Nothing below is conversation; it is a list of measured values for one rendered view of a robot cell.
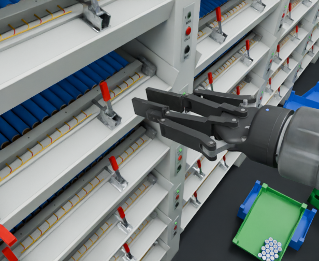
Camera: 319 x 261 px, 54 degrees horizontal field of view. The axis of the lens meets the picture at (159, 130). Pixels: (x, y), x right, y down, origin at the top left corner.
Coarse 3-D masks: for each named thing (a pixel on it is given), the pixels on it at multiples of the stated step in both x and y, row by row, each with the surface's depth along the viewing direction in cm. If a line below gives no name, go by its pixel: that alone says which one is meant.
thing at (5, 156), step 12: (120, 72) 66; (132, 72) 68; (108, 84) 63; (120, 84) 67; (84, 96) 60; (96, 96) 61; (72, 108) 58; (84, 108) 60; (48, 120) 55; (60, 120) 56; (36, 132) 53; (48, 132) 55; (60, 132) 56; (12, 144) 51; (24, 144) 51; (36, 144) 54; (48, 144) 54; (0, 156) 49; (12, 156) 50; (0, 168) 49; (0, 180) 48
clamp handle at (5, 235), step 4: (0, 224) 42; (0, 228) 42; (4, 228) 42; (0, 232) 42; (4, 232) 42; (8, 232) 42; (0, 236) 41; (4, 236) 41; (8, 236) 41; (12, 236) 41; (4, 240) 41; (8, 240) 41; (12, 240) 41; (16, 240) 41; (8, 244) 40; (12, 244) 41
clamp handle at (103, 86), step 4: (100, 84) 55; (104, 84) 55; (100, 88) 56; (104, 88) 56; (104, 92) 56; (108, 92) 57; (104, 96) 57; (108, 96) 57; (104, 100) 57; (108, 100) 58; (108, 104) 58; (108, 108) 58; (108, 112) 59; (112, 112) 59
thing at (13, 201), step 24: (120, 48) 74; (144, 48) 70; (144, 72) 71; (168, 72) 69; (144, 96) 67; (72, 120) 59; (96, 120) 61; (72, 144) 56; (96, 144) 58; (48, 168) 52; (72, 168) 54; (0, 192) 48; (24, 192) 49; (48, 192) 52; (0, 216) 46; (24, 216) 51
